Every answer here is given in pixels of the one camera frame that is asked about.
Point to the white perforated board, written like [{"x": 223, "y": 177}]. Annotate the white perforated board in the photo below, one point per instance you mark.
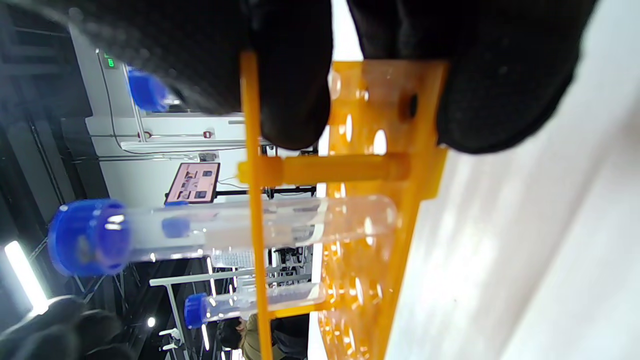
[{"x": 232, "y": 259}]

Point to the white long lamp bar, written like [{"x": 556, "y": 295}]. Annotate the white long lamp bar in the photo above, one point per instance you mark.
[{"x": 175, "y": 146}]

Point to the person's left hand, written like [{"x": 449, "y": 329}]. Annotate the person's left hand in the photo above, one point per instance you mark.
[{"x": 50, "y": 335}]

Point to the orange test tube rack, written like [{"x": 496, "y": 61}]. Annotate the orange test tube rack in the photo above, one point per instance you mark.
[{"x": 350, "y": 169}]

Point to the monitor with pink screen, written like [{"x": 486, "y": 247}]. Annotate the monitor with pink screen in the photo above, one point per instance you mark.
[{"x": 192, "y": 182}]

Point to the bright ceiling tube light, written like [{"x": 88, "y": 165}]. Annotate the bright ceiling tube light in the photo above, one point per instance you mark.
[{"x": 25, "y": 275}]

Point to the clear test tube blue cap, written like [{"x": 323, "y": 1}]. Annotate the clear test tube blue cap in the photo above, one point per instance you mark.
[
  {"x": 196, "y": 310},
  {"x": 90, "y": 237},
  {"x": 147, "y": 92},
  {"x": 176, "y": 225}
]

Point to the person's right hand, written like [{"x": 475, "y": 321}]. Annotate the person's right hand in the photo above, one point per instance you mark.
[{"x": 200, "y": 40}]

